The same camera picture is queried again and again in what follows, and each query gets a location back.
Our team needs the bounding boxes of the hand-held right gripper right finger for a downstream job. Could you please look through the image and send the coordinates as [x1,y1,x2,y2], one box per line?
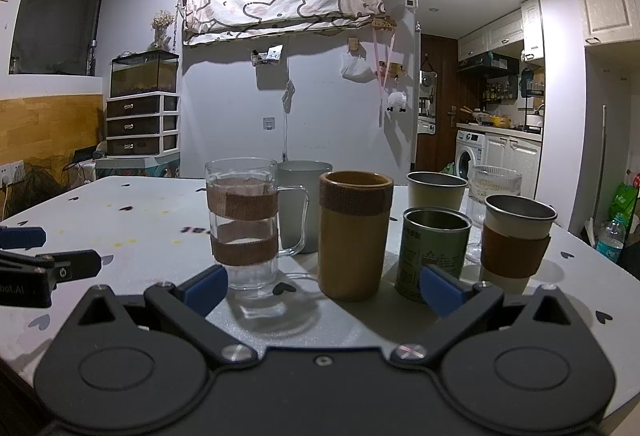
[391,264,589,368]

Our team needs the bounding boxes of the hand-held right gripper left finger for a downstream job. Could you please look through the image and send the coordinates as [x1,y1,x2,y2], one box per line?
[62,264,260,371]

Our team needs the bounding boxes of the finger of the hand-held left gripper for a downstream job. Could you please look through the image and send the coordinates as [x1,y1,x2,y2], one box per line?
[0,226,47,249]
[0,249,104,283]

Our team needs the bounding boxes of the metal cup with brown sleeve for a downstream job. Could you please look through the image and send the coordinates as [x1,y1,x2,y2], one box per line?
[478,194,559,295]

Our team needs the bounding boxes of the beige metal cup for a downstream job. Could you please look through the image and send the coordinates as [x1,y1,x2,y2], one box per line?
[406,171,470,213]

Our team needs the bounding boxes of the brown bamboo cup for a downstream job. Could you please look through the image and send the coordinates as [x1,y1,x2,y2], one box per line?
[318,170,395,302]

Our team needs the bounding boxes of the grey plastic cup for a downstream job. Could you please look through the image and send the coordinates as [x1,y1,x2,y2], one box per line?
[276,160,334,255]

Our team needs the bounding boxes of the green tin can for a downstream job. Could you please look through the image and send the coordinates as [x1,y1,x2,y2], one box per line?
[394,208,474,305]

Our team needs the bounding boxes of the glass mug with brown bands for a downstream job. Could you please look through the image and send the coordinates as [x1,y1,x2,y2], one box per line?
[204,158,309,293]

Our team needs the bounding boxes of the ribbed glass goblet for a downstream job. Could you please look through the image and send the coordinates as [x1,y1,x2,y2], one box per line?
[465,164,523,265]

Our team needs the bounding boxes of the white washing machine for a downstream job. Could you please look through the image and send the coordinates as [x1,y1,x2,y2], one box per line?
[455,129,489,183]

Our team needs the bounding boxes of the white kitchen base cabinet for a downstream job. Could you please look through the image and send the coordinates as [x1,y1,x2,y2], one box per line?
[484,132,544,203]

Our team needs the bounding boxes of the white drawer unit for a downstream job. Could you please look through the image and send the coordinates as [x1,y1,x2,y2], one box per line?
[104,92,181,158]

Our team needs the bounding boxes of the plastic water bottle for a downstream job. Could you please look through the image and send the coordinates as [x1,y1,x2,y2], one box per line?
[595,214,629,265]

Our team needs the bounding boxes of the glass fish tank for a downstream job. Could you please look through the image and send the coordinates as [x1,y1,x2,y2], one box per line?
[109,49,180,98]

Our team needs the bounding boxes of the green bag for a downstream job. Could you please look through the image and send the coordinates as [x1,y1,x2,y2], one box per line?
[607,182,640,227]

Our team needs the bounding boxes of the dark wooden door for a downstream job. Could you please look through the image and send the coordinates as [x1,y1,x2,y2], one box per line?
[416,32,459,172]

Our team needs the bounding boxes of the grey mop pole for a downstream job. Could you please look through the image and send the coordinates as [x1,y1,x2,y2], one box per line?
[580,104,607,237]

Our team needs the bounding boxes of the dark window curtain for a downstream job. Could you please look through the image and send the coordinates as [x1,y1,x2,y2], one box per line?
[9,0,114,77]

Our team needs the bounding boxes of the white face mask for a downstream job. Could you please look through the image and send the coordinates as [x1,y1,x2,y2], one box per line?
[341,52,376,83]

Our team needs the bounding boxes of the dried flower bouquet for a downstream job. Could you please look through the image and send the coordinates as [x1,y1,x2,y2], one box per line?
[151,10,176,50]

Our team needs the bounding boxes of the white wall socket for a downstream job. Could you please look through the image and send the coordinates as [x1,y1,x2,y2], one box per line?
[0,160,26,187]

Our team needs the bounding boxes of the white charging cable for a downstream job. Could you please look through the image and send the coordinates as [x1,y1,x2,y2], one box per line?
[281,82,296,163]

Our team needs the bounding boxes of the wall mirror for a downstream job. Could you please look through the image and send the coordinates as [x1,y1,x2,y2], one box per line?
[418,69,439,117]

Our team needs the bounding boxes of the pink hanging strap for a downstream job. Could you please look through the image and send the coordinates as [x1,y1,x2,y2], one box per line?
[372,28,396,127]

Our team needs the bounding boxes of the white kitchen wall cabinets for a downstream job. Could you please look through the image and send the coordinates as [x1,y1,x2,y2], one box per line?
[457,0,546,62]

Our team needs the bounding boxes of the tall white wall cabinet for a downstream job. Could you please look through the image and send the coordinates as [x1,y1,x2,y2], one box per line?
[572,0,640,48]

